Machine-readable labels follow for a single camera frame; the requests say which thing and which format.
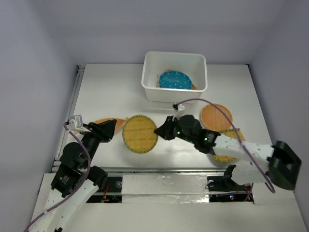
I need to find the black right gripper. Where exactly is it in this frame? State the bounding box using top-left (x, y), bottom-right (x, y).
top-left (154, 114), bottom-right (196, 144)

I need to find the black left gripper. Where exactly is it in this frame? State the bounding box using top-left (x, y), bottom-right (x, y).
top-left (80, 118), bottom-right (117, 167)

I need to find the orange fish-shaped woven plate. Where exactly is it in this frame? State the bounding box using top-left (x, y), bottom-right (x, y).
top-left (73, 116), bottom-right (129, 135)

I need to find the round green-rimmed bamboo plate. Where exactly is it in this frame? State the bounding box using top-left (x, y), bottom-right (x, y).
top-left (122, 115), bottom-right (158, 154)

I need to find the blue polka dot ceramic plate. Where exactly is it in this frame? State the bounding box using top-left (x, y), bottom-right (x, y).
top-left (158, 71), bottom-right (192, 89)

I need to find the orange fan-shaped woven plate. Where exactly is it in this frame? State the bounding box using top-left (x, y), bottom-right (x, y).
top-left (166, 69), bottom-right (197, 90)

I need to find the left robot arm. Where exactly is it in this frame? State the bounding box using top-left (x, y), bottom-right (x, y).
top-left (25, 115), bottom-right (117, 232)

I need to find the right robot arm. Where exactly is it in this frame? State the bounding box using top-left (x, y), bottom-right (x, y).
top-left (154, 115), bottom-right (302, 190)

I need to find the white plastic bin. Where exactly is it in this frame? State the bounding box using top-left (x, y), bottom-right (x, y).
top-left (141, 51), bottom-right (208, 103)

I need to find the round orange woven plate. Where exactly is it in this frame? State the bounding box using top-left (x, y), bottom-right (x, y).
top-left (200, 104), bottom-right (233, 132)

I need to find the yellow fan-shaped bamboo plate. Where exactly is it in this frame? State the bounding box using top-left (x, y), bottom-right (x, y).
top-left (213, 128), bottom-right (246, 163)

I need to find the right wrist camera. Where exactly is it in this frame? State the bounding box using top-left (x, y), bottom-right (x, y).
top-left (173, 103), bottom-right (185, 120)

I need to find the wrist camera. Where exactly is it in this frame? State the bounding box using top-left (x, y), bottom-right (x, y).
top-left (173, 103), bottom-right (185, 120)
top-left (67, 115), bottom-right (84, 132)

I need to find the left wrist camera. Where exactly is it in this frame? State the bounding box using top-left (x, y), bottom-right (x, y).
top-left (67, 115), bottom-right (84, 132)

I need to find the aluminium side rail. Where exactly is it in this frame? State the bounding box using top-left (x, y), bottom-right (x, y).
top-left (50, 64), bottom-right (86, 173)

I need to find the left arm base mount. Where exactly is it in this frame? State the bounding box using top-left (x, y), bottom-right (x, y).
top-left (87, 174), bottom-right (123, 203)

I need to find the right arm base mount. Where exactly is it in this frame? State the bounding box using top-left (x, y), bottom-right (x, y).
top-left (204, 164), bottom-right (254, 203)

